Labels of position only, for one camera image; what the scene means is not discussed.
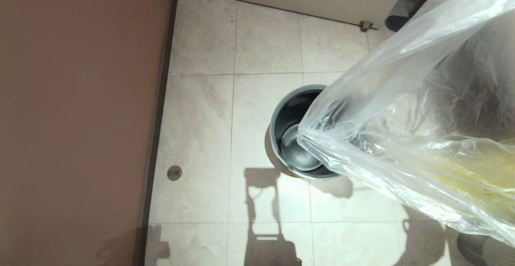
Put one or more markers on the clear plastic trash bag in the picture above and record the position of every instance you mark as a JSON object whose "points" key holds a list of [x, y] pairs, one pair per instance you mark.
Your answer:
{"points": [[422, 117]]}

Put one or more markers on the grey metal trash bin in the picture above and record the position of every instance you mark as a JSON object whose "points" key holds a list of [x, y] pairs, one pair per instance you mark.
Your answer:
{"points": [[287, 113]]}

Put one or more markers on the yellow bag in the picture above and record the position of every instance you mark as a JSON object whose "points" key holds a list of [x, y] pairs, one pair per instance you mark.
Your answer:
{"points": [[483, 177]]}

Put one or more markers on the round metal floor plug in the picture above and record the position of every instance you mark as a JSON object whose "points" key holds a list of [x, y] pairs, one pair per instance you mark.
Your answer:
{"points": [[174, 173]]}

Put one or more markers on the metal door stop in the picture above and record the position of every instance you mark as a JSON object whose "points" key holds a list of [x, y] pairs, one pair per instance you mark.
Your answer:
{"points": [[365, 25]]}

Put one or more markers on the black slipper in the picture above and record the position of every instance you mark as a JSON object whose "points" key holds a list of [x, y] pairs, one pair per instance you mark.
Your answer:
{"points": [[398, 22]]}

